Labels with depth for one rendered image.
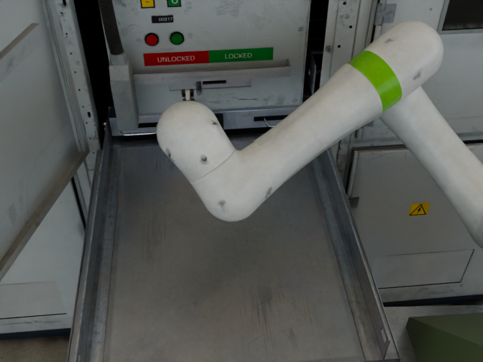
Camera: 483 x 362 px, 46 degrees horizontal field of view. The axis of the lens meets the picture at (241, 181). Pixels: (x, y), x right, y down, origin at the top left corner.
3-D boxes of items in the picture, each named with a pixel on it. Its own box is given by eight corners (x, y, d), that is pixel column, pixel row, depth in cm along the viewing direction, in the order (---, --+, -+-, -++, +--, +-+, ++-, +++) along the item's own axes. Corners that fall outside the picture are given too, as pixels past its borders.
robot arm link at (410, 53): (437, 70, 115) (400, 24, 116) (468, 49, 103) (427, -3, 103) (369, 123, 113) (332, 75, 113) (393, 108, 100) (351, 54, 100)
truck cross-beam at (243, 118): (310, 124, 157) (312, 106, 153) (111, 136, 153) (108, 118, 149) (307, 113, 160) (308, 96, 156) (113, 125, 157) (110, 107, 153)
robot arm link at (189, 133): (195, 89, 92) (140, 128, 93) (239, 151, 95) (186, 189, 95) (195, 85, 106) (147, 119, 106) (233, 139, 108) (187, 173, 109)
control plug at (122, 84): (138, 130, 140) (129, 68, 129) (118, 131, 140) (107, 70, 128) (139, 112, 146) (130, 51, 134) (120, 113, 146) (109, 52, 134)
